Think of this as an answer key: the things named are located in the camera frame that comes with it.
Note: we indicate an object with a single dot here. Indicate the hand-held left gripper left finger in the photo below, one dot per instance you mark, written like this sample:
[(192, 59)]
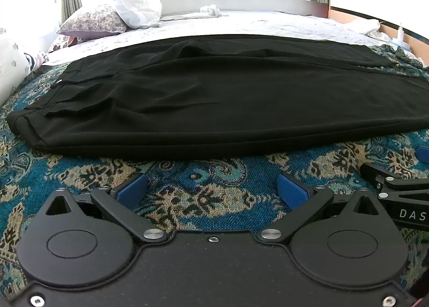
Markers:
[(132, 189)]

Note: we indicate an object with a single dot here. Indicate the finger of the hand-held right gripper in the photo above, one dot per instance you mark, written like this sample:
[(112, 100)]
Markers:
[(388, 183), (423, 153)]

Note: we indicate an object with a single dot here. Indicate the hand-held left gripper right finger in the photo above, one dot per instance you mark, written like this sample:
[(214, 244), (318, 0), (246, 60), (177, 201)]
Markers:
[(291, 191)]

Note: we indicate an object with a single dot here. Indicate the black pants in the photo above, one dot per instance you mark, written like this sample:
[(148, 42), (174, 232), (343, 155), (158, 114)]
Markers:
[(201, 102)]

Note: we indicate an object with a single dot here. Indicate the blue patterned blanket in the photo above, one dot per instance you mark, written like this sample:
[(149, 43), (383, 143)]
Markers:
[(201, 193)]

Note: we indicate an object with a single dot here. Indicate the large crumpled white cloth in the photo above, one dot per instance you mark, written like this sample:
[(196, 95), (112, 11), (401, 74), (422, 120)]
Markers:
[(367, 29)]

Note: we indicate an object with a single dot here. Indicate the striped patterned cloth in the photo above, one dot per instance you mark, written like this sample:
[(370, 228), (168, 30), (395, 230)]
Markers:
[(37, 59)]

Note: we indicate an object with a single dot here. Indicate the red patterned pillow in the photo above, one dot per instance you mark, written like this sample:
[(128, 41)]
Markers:
[(65, 42)]

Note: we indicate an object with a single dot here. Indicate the white bed sheet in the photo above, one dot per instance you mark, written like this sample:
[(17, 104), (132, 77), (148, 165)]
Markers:
[(268, 27)]

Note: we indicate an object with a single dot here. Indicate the floral purple pillow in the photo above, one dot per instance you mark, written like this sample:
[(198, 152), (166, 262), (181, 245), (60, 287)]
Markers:
[(90, 20)]

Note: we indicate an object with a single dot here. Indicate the white floral duvet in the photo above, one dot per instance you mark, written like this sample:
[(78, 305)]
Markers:
[(11, 59)]

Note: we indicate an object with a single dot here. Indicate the white pillow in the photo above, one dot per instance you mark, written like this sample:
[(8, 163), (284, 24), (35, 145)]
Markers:
[(137, 7)]

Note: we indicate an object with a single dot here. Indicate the small crumpled white cloth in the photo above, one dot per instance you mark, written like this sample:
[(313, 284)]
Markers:
[(210, 10)]

